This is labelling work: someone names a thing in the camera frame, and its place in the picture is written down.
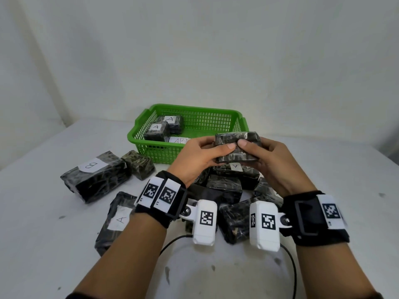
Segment person's right hand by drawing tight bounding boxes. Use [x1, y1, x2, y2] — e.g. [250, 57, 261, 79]
[237, 136, 318, 204]

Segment person's left hand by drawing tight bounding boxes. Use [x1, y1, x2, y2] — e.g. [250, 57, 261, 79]
[166, 136, 237, 188]

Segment black packets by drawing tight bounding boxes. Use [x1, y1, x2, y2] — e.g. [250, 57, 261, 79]
[184, 163, 284, 245]

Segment small camouflage packet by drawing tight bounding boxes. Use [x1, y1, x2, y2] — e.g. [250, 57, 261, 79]
[121, 149, 156, 181]

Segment green plastic basket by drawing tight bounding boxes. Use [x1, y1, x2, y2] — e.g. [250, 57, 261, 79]
[127, 103, 249, 165]

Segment large black packet labelled B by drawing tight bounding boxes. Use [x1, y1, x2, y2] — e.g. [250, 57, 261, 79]
[60, 150, 131, 204]

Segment person's right forearm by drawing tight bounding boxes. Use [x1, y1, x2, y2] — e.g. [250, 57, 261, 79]
[294, 241, 379, 299]

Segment person's left forearm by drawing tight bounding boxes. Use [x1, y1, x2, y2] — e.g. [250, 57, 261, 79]
[73, 211, 167, 299]

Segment black wristband with marker tags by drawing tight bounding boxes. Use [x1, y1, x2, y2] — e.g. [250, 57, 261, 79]
[280, 190, 350, 246]
[134, 170, 188, 229]

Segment black cable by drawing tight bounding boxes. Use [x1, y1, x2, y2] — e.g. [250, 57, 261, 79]
[159, 234, 194, 256]
[280, 243, 297, 299]

